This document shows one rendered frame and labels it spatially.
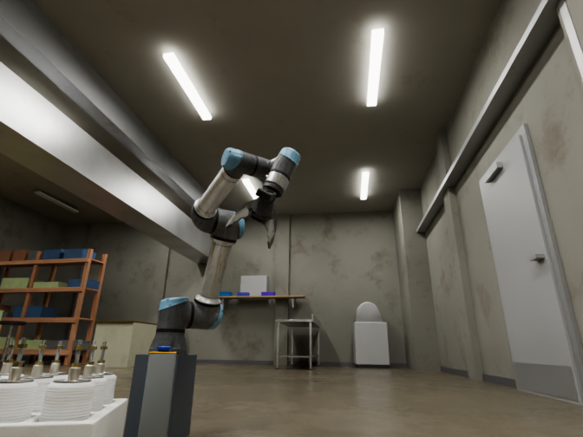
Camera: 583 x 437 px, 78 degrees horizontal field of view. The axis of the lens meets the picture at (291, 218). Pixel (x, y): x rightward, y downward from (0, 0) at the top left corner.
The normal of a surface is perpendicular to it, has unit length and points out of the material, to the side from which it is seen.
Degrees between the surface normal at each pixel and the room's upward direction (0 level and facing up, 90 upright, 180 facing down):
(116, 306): 90
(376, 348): 90
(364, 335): 90
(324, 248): 90
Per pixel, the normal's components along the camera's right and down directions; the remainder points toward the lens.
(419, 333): -0.15, -0.34
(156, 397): 0.23, -0.33
